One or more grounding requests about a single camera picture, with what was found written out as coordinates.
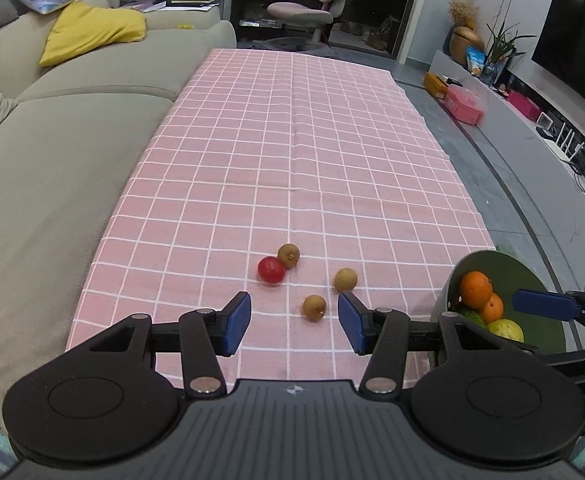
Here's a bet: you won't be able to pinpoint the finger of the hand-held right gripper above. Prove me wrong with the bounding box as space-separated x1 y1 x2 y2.
517 341 585 396
511 284 585 343

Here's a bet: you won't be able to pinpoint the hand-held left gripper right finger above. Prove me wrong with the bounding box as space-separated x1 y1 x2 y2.
337 291 504 397

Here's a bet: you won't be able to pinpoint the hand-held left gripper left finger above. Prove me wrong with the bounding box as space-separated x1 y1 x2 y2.
88 291 252 397

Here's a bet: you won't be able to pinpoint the brown longan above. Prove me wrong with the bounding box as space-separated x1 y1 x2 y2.
334 267 359 293
277 243 302 269
302 294 327 321

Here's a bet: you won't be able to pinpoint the orange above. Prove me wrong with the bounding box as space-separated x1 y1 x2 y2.
459 270 494 310
477 292 505 323

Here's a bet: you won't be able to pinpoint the green colander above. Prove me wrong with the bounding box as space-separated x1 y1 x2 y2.
430 250 569 357

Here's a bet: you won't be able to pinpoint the red cherry tomato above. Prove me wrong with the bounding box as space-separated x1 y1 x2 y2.
258 256 286 284

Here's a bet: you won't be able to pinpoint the green cucumber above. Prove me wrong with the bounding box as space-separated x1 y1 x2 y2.
457 308 488 327

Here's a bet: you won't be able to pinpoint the white router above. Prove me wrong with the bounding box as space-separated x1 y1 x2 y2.
553 120 585 161

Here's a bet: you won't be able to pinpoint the pink checked tablecloth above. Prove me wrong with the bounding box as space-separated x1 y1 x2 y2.
66 49 497 393

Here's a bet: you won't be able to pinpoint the white television console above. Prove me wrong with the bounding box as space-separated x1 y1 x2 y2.
430 50 585 221

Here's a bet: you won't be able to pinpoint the magenta box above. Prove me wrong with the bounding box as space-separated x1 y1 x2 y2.
507 91 542 121

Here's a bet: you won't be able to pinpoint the pink box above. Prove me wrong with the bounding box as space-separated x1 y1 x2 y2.
445 85 484 126

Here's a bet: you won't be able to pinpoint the orange box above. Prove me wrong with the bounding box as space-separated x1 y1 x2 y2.
424 72 463 98

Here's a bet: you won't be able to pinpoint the beige sofa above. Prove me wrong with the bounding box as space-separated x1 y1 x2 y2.
0 0 237 431

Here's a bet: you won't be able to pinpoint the blue snack bag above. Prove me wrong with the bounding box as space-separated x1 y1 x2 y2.
467 46 487 77

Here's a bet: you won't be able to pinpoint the green potted plant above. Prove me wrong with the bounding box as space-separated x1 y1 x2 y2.
485 20 536 86

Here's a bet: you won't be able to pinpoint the black television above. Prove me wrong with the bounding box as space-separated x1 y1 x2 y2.
531 0 585 126

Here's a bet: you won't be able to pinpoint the golden vase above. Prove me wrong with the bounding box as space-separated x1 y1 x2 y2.
449 25 486 66

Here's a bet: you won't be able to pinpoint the dried flowers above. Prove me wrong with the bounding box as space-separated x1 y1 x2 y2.
447 0 478 28

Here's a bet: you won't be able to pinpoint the black shelf unit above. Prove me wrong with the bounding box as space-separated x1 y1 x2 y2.
232 0 303 43

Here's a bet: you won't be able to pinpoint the yellow pillow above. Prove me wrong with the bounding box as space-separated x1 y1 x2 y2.
40 1 147 67

